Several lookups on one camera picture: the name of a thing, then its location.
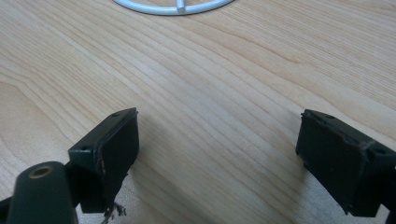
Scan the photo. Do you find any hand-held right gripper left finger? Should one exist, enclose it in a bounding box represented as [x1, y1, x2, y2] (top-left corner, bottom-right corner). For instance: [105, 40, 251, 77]
[67, 107, 140, 217]

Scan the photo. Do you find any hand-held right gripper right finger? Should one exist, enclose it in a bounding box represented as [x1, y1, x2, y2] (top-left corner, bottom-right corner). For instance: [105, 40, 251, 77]
[295, 108, 396, 217]

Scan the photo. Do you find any white wire rack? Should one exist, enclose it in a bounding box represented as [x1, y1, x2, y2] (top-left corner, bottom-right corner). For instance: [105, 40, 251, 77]
[112, 0, 235, 16]

